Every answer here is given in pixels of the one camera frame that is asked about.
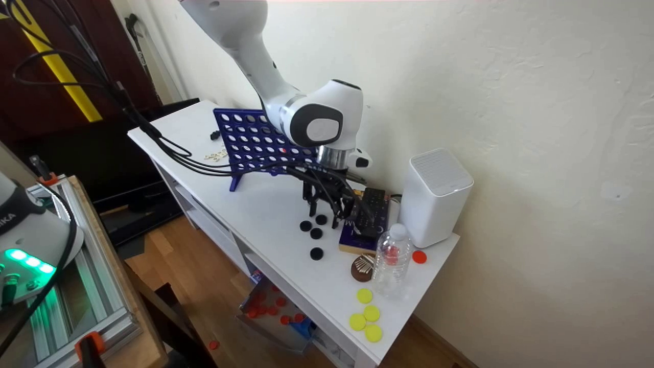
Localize white rectangular container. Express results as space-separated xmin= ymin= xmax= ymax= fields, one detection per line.
xmin=396 ymin=146 xmax=477 ymax=248

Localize box of game pieces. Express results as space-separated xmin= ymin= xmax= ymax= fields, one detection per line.
xmin=237 ymin=272 xmax=320 ymax=356

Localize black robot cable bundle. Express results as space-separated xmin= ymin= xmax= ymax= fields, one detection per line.
xmin=0 ymin=0 xmax=237 ymax=178

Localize black low furniture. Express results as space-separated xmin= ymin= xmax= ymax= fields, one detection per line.
xmin=12 ymin=98 xmax=200 ymax=252

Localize blue connect four rack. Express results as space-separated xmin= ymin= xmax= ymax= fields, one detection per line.
xmin=210 ymin=105 xmax=324 ymax=194

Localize black base cable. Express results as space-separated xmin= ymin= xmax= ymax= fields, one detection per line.
xmin=0 ymin=182 xmax=82 ymax=356

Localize brown round lid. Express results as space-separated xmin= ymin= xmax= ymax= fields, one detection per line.
xmin=349 ymin=254 xmax=378 ymax=283

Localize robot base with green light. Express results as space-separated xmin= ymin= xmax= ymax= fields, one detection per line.
xmin=0 ymin=172 xmax=88 ymax=308

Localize aluminium frame table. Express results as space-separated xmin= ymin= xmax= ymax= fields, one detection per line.
xmin=0 ymin=173 xmax=150 ymax=368

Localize white shelf table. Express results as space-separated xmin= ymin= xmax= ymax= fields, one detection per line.
xmin=126 ymin=98 xmax=463 ymax=368

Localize red handled clamp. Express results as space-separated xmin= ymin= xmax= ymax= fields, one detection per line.
xmin=26 ymin=153 xmax=64 ymax=187

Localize orange clamp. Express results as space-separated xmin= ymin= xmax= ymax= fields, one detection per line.
xmin=74 ymin=330 xmax=109 ymax=368

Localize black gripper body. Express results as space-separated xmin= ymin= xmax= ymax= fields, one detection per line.
xmin=302 ymin=161 xmax=364 ymax=199

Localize dark brown door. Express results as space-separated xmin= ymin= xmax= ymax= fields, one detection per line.
xmin=0 ymin=0 xmax=166 ymax=145

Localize black remote control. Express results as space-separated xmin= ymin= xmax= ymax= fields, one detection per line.
xmin=353 ymin=186 xmax=391 ymax=241

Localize yellow diagonal bar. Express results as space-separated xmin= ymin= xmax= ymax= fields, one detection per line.
xmin=2 ymin=0 xmax=105 ymax=125

